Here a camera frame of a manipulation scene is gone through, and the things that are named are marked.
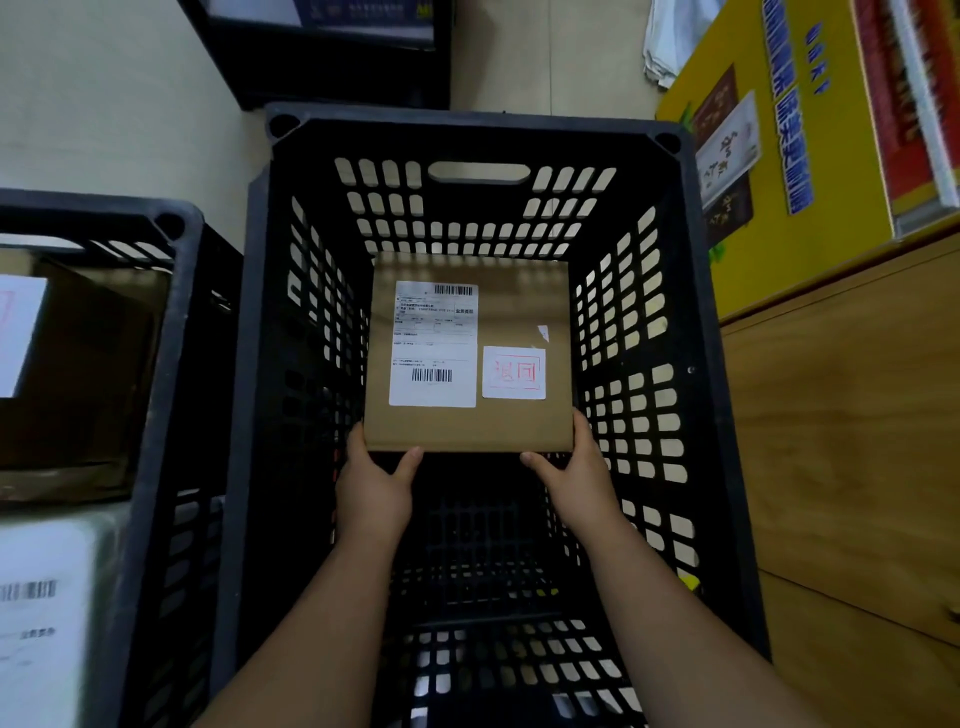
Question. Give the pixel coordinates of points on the person's left hand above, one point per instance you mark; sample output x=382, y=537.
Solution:
x=375, y=502

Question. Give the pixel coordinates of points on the person's right hand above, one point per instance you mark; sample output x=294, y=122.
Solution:
x=585, y=495

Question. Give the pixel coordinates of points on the large plain cardboard box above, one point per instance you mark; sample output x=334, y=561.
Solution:
x=517, y=300

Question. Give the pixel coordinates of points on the black crate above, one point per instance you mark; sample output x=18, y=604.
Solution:
x=480, y=135
x=187, y=375

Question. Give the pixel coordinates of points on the small plain cardboard box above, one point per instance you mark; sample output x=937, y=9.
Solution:
x=90, y=360

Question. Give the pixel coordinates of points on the white foam parcel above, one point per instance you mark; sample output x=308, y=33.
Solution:
x=45, y=652

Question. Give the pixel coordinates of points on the person's right forearm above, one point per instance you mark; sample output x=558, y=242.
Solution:
x=675, y=645

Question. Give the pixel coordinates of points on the person's left forearm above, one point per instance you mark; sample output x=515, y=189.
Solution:
x=315, y=645

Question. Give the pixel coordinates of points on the yellow cardboard display stand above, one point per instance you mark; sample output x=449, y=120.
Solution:
x=825, y=135

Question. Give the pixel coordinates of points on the wooden cupboard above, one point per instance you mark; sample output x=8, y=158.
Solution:
x=847, y=450

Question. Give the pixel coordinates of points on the black glass display cabinet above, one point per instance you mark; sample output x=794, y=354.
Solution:
x=337, y=75

